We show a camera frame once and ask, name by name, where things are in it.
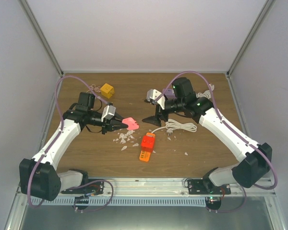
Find white cord of orange strip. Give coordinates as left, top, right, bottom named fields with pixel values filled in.
left=150, top=121, right=198, bottom=139

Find large pink plug adapter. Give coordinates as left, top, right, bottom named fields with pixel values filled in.
left=122, top=117, right=139, bottom=130

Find red cube socket adapter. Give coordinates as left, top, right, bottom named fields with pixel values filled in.
left=141, top=133, right=156, bottom=152

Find yellow cube socket adapter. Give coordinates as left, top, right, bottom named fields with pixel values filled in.
left=100, top=83, right=115, bottom=99

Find white power cord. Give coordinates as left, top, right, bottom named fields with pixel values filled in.
left=195, top=83, right=216, bottom=99

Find purple power strip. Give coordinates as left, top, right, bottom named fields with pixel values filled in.
left=163, top=89, right=176, bottom=99

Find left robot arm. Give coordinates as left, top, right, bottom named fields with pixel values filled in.
left=19, top=92, right=128, bottom=201

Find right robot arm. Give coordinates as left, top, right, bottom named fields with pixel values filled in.
left=143, top=77, right=272, bottom=194

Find white paper scraps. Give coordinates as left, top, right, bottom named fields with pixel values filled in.
left=113, top=127, right=177, bottom=150

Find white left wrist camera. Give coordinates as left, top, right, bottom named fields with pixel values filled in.
left=101, top=105, right=116, bottom=122

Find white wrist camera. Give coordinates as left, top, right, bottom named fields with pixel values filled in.
left=101, top=105, right=116, bottom=122
left=145, top=89, right=167, bottom=110

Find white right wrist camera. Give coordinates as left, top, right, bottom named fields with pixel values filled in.
left=145, top=89, right=167, bottom=110

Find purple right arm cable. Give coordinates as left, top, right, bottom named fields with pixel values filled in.
left=155, top=71, right=278, bottom=190

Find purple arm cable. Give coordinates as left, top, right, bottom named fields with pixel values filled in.
left=155, top=71, right=278, bottom=190
left=28, top=75, right=111, bottom=208

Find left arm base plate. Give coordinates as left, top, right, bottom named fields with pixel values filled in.
left=61, top=179, right=104, bottom=196

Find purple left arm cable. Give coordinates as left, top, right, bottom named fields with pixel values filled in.
left=28, top=75, right=111, bottom=208

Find aluminium frame rail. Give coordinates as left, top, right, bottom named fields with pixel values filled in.
left=16, top=176, right=276, bottom=197

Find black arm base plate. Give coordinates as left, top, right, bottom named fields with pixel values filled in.
left=183, top=178, right=231, bottom=195

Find slotted cable duct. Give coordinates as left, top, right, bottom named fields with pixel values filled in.
left=26, top=196, right=207, bottom=207

